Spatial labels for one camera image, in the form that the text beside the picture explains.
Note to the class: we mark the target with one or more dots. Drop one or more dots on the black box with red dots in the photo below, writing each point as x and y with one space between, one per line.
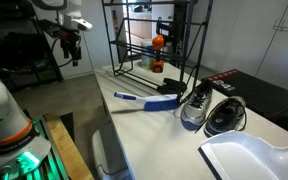
266 99

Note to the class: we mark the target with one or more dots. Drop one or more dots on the black shelving unit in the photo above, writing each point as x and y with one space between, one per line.
25 55

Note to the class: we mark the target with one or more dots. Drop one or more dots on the orange and black clamp tool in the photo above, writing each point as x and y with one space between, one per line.
158 43

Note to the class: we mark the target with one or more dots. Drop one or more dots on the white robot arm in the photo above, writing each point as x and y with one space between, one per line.
62 8

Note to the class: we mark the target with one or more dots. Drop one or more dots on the grey and white sneaker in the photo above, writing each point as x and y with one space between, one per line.
193 114

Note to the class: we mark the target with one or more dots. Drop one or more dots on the white and blue hand broom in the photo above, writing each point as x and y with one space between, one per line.
152 103

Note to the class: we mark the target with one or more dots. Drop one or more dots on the white trash bin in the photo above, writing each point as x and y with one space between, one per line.
109 160

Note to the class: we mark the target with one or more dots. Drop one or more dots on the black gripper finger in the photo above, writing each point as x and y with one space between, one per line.
66 52
77 56

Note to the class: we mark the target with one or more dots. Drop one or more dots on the black and blue sneaker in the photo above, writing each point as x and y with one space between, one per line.
226 116

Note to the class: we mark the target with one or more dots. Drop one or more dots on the black metal shoe rack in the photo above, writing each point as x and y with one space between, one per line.
165 33

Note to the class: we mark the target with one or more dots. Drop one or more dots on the wooden board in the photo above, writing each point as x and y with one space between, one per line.
73 162

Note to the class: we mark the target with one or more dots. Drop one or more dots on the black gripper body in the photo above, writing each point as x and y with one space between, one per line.
69 39

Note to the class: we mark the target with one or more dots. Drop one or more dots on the white cabinet doors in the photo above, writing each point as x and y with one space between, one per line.
248 35

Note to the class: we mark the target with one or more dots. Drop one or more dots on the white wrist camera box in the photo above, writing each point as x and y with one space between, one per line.
77 24

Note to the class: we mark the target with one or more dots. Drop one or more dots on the white robot base with orange ring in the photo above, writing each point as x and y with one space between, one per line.
22 148

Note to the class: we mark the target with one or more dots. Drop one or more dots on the black clamp on table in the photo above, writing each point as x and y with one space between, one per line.
171 86

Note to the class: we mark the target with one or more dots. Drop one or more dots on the white dustpan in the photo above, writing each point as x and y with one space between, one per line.
240 156

